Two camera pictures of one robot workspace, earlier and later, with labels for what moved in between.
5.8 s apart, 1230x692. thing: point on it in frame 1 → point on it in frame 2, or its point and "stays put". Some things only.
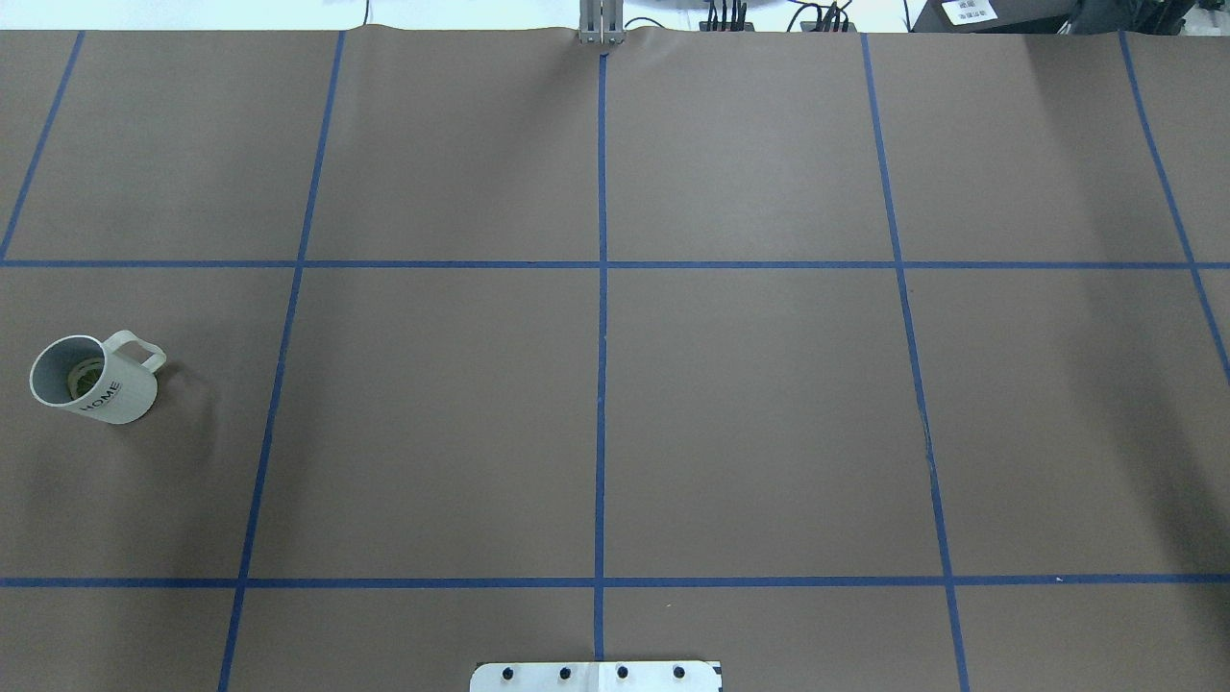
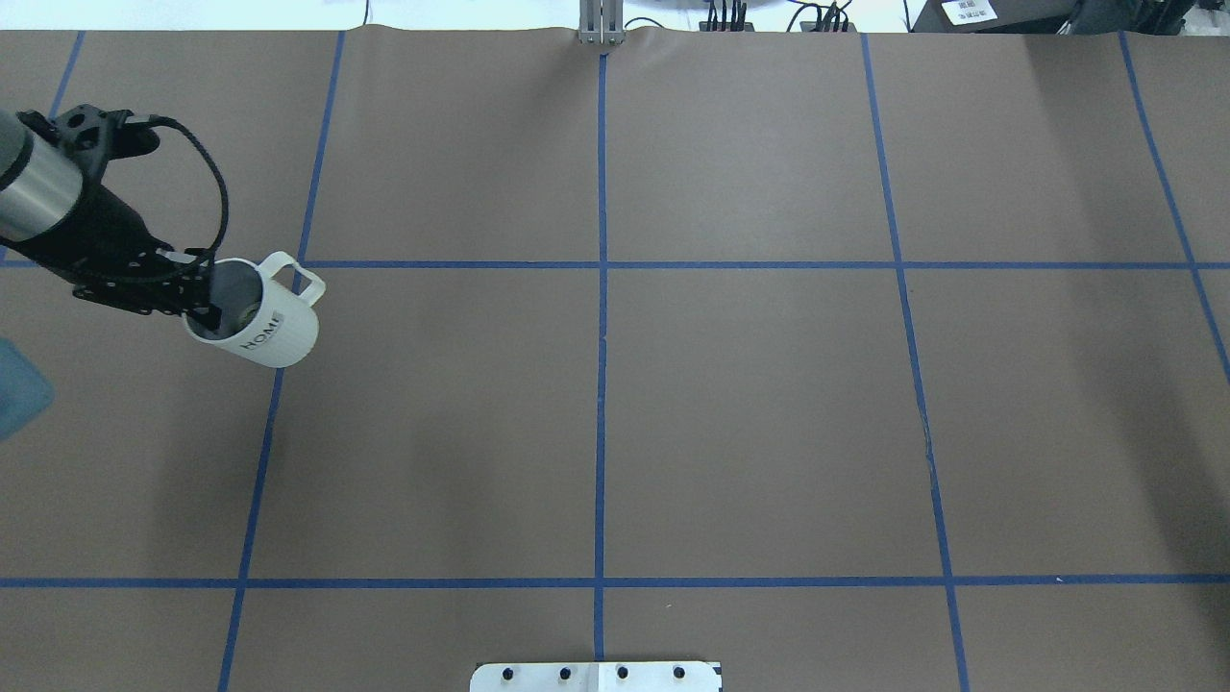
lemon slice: [83, 376] → [251, 311]
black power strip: [725, 26] stays put
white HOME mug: [125, 389] → [263, 310]
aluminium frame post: [602, 22] stays put
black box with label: [996, 16] stays put
